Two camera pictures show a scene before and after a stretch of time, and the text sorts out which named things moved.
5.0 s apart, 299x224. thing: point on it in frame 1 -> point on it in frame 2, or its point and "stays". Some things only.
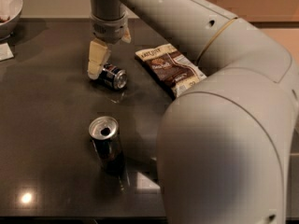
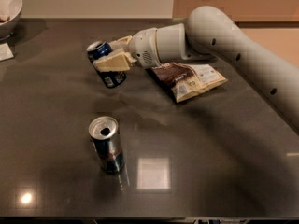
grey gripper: (109, 31) -> (144, 48)
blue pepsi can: (112, 77) stays
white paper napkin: (6, 52) stays
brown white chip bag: (175, 71) stays
